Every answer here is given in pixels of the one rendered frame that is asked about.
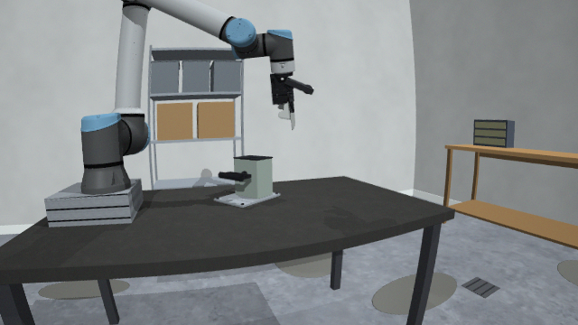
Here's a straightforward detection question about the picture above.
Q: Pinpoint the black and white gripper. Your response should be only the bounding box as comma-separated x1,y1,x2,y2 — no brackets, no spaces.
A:
270,72,295,130

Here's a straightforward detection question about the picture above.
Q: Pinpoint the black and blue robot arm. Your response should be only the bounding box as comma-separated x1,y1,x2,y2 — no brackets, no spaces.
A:
80,0,295,195

